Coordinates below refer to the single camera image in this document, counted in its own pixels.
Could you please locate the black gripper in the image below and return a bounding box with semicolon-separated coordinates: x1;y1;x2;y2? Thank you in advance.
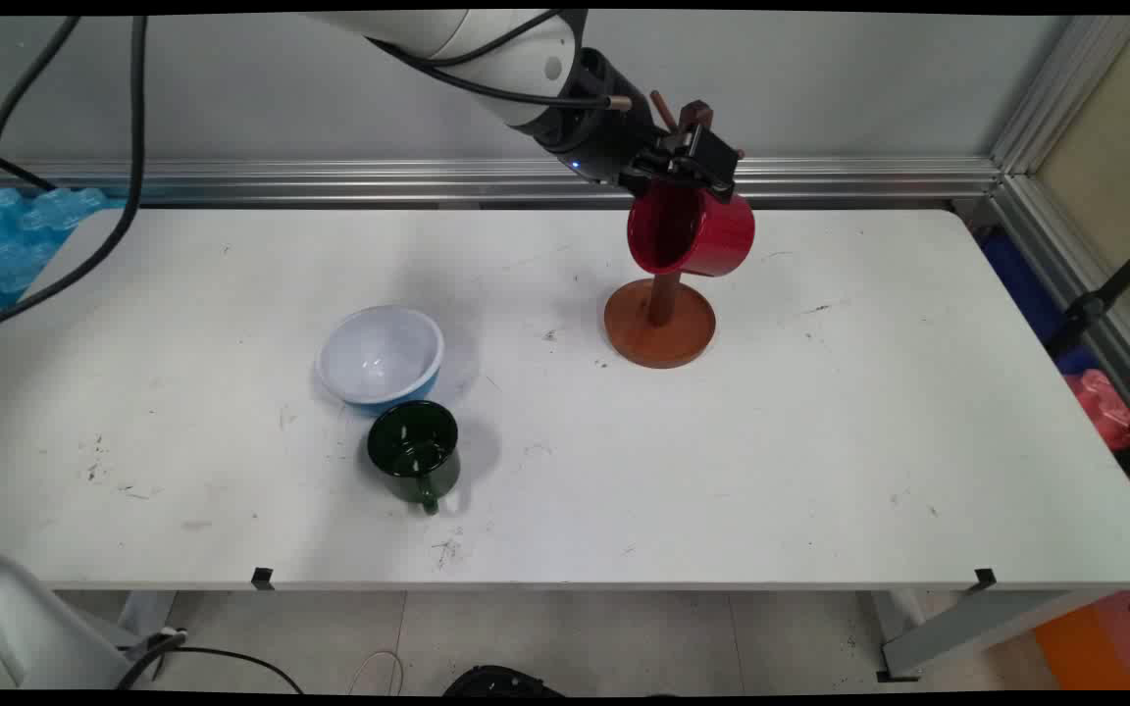
529;47;740;203

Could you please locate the red mug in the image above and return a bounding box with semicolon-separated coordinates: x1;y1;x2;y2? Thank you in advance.
627;181;755;278

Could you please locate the brown wooden mug tree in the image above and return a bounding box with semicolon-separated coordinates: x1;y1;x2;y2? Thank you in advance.
604;90;745;370

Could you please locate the white and blue bowl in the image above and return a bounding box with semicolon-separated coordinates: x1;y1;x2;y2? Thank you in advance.
316;305;445;413

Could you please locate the blue plastic bin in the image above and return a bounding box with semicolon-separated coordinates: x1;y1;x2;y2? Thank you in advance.
979;227;1101;376

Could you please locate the dark green glass mug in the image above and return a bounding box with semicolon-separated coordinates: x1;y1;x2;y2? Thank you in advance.
367;400;462;516

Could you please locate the black tripod pole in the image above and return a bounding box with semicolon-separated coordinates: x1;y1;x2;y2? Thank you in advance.
1046;226;1130;359

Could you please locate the red plastic bag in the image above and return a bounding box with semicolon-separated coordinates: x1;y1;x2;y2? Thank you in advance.
1065;370;1130;452

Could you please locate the grey table leg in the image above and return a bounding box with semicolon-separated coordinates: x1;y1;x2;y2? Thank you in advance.
869;588;1110;683

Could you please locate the black object on floor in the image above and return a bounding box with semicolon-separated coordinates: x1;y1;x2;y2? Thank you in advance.
442;665;566;697

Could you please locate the orange box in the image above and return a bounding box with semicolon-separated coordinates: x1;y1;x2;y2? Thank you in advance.
1034;588;1130;692

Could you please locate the blue bubble wrap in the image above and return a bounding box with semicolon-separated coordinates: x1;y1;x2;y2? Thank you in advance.
0;186;127;359

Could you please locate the grey rounded chair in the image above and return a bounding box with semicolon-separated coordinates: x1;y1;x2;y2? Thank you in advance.
0;551;134;692

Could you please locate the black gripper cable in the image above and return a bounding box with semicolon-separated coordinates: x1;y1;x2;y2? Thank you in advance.
366;10;633;111

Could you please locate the horizontal aluminium frame rail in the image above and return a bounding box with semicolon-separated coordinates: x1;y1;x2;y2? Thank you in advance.
0;157;1002;209

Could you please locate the slanted aluminium frame rail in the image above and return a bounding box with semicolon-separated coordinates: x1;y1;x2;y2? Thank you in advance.
989;15;1130;447

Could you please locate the thick black hanging cable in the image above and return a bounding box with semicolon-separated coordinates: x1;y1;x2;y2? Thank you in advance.
0;15;149;339

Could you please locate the thin white floor cable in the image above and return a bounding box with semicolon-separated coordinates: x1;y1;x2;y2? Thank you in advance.
347;650;405;695

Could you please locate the short black cable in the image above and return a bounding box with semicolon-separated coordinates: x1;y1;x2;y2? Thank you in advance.
0;142;58;191

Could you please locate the black floor cable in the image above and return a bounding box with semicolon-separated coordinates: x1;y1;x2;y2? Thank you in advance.
114;628;304;694

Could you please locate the thin black hanging cable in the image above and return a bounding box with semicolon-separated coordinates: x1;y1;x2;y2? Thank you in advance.
0;15;80;241

